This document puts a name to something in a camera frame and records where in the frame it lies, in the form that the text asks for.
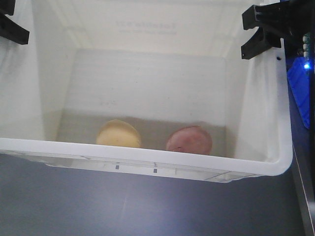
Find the cream yellow bun toy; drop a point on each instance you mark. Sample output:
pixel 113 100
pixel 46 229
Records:
pixel 120 134

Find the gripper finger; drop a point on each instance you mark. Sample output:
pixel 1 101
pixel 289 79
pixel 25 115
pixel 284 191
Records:
pixel 7 7
pixel 12 31

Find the pink bun toy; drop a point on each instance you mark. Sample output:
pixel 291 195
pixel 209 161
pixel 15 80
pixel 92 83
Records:
pixel 193 139

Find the green circuit board blue LED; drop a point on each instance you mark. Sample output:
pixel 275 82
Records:
pixel 307 60

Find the white plastic Totelife tote box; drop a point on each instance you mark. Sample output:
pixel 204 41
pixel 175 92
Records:
pixel 159 65

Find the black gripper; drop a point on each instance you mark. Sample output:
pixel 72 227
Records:
pixel 274 17

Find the blue bin at right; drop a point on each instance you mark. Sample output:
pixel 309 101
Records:
pixel 298 80

